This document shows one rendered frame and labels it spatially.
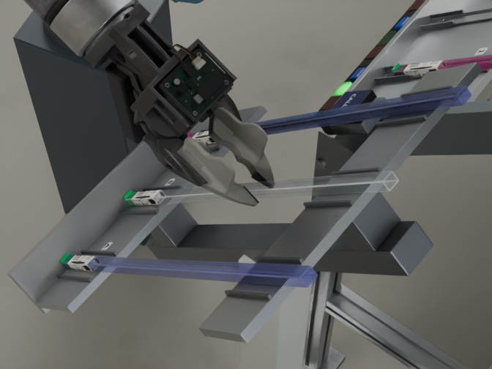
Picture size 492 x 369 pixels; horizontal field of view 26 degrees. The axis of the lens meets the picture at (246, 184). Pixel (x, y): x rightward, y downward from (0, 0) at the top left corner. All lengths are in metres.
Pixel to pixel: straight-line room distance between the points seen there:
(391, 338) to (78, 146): 0.63
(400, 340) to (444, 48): 0.50
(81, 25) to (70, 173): 1.01
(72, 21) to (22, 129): 1.29
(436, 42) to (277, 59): 0.96
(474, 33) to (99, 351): 0.98
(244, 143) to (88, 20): 0.19
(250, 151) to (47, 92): 0.79
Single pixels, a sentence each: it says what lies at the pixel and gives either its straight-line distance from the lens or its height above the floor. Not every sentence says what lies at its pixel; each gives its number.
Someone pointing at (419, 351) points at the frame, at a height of 0.32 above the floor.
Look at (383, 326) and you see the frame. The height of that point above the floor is 0.31.
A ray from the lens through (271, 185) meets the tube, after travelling 1.01.
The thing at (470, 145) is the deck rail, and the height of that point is 0.84.
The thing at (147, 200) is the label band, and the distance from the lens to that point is 1.24.
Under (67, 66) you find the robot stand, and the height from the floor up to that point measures 0.53.
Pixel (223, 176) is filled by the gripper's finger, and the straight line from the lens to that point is 1.00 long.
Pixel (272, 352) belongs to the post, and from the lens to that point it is 1.27.
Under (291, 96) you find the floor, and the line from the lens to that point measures 2.27.
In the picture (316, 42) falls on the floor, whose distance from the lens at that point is 2.36.
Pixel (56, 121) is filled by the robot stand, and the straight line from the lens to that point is 1.84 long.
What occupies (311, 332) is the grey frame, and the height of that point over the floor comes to 0.15.
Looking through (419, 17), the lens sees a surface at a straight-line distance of 1.47.
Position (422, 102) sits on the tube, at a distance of 0.96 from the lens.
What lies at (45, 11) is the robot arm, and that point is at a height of 1.09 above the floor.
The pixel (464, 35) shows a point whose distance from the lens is 1.39.
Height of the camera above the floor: 1.84
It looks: 59 degrees down
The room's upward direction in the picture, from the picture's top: straight up
